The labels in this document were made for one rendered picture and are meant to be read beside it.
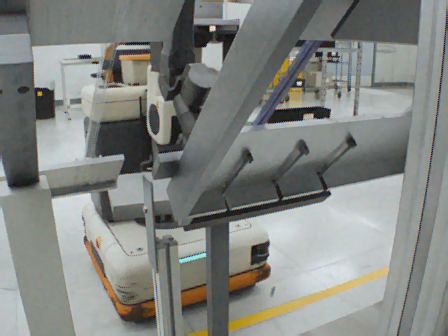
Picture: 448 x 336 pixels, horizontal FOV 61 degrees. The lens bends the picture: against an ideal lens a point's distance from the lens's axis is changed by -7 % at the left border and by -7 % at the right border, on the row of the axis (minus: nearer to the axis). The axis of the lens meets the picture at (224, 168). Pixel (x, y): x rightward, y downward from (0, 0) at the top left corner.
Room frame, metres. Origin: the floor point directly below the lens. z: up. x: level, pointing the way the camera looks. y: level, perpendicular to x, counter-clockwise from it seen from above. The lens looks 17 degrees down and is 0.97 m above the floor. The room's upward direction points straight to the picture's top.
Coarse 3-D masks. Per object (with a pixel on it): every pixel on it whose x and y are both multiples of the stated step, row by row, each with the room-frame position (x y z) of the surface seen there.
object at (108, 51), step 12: (108, 48) 0.45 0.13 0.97; (108, 60) 0.47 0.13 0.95; (108, 72) 0.48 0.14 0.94; (96, 84) 0.50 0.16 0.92; (108, 84) 0.50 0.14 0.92; (96, 96) 0.51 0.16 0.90; (96, 108) 0.53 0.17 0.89; (96, 120) 0.56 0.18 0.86; (96, 132) 0.58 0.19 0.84; (84, 156) 0.64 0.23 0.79
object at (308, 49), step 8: (312, 40) 0.47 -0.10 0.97; (320, 40) 0.47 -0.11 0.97; (304, 48) 0.48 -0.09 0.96; (312, 48) 0.48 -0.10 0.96; (296, 56) 0.50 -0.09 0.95; (304, 56) 0.48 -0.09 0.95; (296, 64) 0.49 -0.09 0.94; (304, 64) 0.50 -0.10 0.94; (288, 72) 0.51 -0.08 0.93; (296, 72) 0.50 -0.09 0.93; (280, 80) 0.53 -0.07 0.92; (288, 80) 0.51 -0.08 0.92; (280, 88) 0.52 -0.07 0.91; (288, 88) 0.53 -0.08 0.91; (272, 96) 0.54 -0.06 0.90; (280, 96) 0.54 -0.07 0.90; (272, 104) 0.54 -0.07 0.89; (264, 112) 0.56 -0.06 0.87; (272, 112) 0.56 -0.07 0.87; (256, 120) 0.58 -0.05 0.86; (264, 120) 0.57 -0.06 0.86
